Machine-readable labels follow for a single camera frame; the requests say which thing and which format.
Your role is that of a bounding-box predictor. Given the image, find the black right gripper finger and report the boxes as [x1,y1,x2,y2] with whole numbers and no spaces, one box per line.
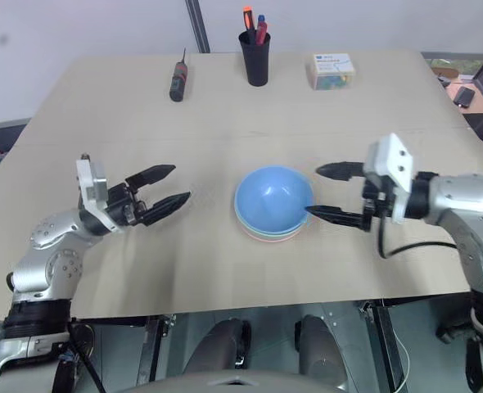
[315,160,368,182]
[305,204,369,233]

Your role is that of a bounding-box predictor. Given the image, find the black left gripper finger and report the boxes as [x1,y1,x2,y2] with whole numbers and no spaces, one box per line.
[124,164,177,190]
[142,191,192,226]

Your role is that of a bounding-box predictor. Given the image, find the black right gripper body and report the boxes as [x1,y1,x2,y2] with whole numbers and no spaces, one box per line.
[360,170,398,233]

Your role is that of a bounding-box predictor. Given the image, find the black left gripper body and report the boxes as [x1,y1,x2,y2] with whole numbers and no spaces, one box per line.
[105,182,151,228]

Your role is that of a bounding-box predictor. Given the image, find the blue plastic bowl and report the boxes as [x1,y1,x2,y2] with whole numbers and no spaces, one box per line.
[234,165,317,232]

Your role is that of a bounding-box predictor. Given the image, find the pink plastic bowl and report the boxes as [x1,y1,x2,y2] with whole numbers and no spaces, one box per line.
[237,212,308,246]

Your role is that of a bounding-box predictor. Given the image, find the black red screwdriver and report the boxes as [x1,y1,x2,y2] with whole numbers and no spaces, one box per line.
[169,47,190,103]

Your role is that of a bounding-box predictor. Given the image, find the clear plastic box blue label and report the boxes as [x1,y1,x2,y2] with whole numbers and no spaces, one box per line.
[305,52,357,92]

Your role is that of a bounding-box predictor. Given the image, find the black smartphone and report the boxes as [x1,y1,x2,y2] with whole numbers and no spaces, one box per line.
[454,86,476,109]

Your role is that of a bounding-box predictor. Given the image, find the dark grey rounded shape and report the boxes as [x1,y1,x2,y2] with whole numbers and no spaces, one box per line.
[293,314,350,390]

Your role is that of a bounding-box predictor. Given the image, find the brown side desk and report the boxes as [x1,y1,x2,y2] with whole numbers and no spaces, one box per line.
[436,67,483,114]

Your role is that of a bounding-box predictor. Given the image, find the black pen cup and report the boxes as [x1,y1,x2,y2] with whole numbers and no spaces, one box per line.
[237,30,273,88]

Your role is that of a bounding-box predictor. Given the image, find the grey metal pole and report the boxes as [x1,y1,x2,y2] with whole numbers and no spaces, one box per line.
[183,0,212,54]

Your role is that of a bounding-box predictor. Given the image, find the grey curved robot torso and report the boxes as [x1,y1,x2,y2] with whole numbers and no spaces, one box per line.
[117,369,349,393]

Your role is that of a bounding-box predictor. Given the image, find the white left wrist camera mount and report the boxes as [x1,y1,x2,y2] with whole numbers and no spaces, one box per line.
[75,153,119,233]

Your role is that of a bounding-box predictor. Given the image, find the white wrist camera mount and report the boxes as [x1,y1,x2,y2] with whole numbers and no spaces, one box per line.
[363,133,415,225]
[75,153,119,233]

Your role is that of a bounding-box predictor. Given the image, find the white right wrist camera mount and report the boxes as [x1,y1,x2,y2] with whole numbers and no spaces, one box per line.
[363,133,415,225]

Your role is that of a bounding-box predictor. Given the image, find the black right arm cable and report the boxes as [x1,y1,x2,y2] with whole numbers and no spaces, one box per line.
[377,215,458,260]

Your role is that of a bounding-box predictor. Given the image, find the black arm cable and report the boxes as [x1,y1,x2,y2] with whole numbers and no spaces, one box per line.
[377,215,458,260]
[68,322,108,393]

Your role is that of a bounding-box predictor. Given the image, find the metal table frame leg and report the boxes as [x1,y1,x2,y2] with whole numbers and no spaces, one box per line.
[140,314,178,386]
[360,300,409,393]

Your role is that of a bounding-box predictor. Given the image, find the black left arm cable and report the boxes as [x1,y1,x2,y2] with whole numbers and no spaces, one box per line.
[68,322,108,393]

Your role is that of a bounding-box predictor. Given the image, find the thin white cable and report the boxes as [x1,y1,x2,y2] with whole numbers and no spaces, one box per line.
[381,301,411,393]

